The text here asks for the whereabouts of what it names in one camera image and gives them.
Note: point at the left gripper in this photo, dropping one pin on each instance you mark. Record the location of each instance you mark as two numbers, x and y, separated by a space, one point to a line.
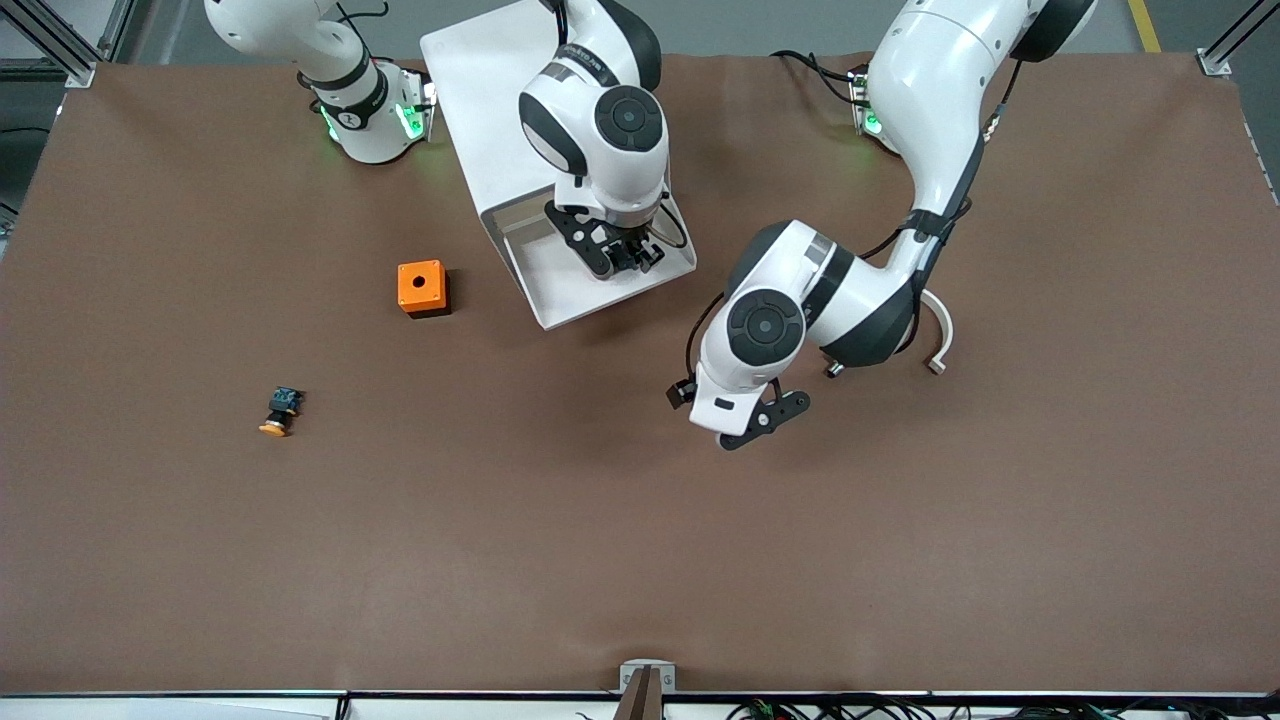
676 393

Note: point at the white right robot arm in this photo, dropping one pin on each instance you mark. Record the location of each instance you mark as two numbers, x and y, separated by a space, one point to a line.
610 175

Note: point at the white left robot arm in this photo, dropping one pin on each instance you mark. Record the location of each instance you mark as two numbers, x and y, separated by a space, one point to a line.
930 100

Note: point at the yellow push button blue module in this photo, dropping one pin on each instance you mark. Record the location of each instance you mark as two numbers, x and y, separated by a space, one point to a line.
285 402

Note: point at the white semicircular pipe clamp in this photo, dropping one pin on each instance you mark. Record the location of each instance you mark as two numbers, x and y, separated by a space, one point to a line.
947 335

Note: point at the brown pole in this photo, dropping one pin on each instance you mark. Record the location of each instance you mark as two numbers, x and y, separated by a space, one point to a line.
642 700

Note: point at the orange push-button enclosure box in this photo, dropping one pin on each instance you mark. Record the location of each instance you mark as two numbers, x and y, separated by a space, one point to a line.
420 285

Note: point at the grey metal bracket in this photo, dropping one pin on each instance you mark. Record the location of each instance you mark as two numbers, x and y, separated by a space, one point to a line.
626 672

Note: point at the white table edge rail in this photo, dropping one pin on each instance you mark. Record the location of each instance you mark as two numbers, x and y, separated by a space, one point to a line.
450 708

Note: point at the aluminium frame post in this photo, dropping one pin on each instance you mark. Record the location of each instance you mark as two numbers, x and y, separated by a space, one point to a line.
82 74
1215 63

